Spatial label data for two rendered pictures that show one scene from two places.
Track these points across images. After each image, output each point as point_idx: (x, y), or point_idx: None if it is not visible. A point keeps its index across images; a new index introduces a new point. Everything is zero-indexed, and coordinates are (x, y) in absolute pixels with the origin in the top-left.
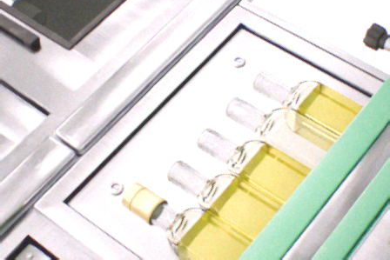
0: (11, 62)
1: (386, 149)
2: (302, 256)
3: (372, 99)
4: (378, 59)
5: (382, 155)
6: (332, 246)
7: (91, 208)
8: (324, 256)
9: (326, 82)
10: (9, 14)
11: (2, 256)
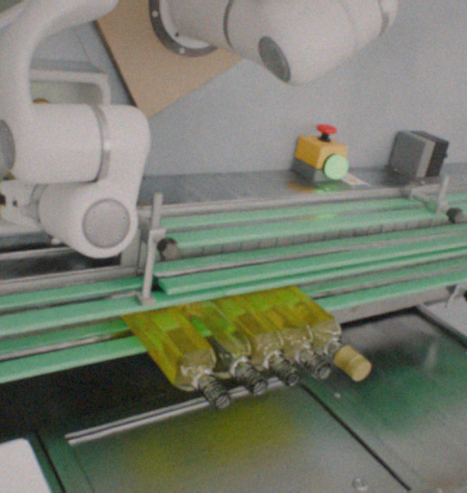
0: None
1: (207, 226)
2: (285, 219)
3: (197, 240)
4: (32, 486)
5: (212, 225)
6: (268, 214)
7: (384, 478)
8: (274, 213)
9: (106, 491)
10: None
11: (465, 492)
